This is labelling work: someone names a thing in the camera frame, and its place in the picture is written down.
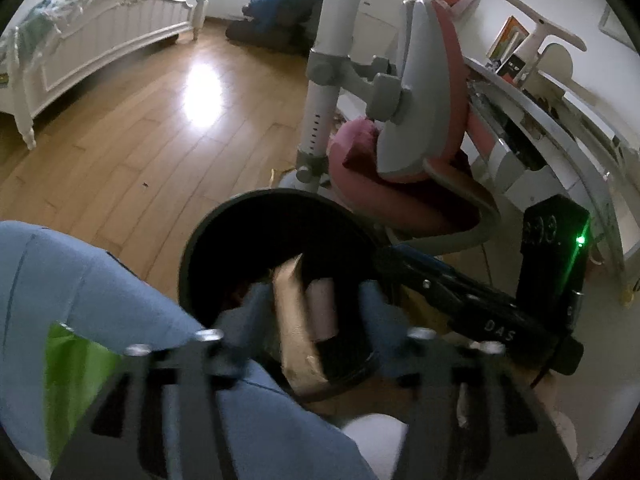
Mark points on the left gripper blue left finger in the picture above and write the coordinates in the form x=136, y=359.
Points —
x=159, y=406

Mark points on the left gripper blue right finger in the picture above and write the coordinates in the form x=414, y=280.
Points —
x=469, y=419

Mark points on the green plastic wrapper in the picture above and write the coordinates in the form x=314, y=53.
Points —
x=75, y=370

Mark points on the tan paper package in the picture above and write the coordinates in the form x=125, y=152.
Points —
x=300, y=360

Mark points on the black trash bin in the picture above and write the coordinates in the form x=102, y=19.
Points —
x=243, y=241

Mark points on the right hand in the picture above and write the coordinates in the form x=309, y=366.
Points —
x=545, y=386

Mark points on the white fluffy plush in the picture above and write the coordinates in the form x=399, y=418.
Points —
x=379, y=439

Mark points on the white study desk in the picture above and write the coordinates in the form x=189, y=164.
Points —
x=569, y=148

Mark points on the pink grey desk chair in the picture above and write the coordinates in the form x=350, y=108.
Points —
x=401, y=165

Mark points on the white cabinet dresser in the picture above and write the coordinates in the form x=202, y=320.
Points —
x=376, y=28

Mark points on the white wooden bed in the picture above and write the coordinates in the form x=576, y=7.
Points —
x=60, y=44

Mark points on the pile of clothes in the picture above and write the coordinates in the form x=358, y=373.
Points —
x=287, y=26

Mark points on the white desk leg post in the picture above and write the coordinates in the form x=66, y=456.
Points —
x=327, y=58

